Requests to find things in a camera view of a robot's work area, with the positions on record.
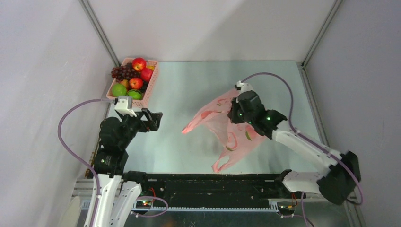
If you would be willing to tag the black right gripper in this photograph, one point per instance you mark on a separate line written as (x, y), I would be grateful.
(232, 113)

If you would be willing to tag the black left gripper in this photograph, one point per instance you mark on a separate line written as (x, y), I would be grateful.
(156, 117)

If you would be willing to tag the green striped fake watermelon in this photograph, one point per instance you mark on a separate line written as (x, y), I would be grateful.
(135, 94)

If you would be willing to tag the pink printed plastic bag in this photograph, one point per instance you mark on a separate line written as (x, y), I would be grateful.
(238, 140)

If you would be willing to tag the red yellow fake apple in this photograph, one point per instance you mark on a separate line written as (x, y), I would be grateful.
(136, 83)

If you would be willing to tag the green bumpy fake fruit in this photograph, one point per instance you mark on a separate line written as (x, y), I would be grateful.
(118, 90)

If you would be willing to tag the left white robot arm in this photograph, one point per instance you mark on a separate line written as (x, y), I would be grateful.
(114, 195)

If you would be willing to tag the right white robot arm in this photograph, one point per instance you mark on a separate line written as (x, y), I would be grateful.
(337, 174)

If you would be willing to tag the black fake grape bunch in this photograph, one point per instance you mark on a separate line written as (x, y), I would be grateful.
(144, 87)

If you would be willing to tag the orange fake peach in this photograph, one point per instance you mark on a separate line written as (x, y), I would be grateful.
(125, 83)

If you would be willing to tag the dark purple fake grapes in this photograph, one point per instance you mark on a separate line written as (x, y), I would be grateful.
(125, 72)

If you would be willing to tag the pink plastic perforated basket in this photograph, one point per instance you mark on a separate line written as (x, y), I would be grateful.
(145, 96)

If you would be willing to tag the red apple at basket back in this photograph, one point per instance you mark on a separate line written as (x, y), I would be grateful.
(138, 64)

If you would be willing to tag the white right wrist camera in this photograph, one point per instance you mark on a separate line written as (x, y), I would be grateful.
(243, 87)

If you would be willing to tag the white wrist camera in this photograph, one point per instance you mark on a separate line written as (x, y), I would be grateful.
(243, 87)
(123, 106)

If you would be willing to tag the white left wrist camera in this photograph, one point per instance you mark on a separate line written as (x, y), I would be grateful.
(123, 106)

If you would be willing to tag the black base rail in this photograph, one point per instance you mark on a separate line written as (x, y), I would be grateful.
(216, 191)

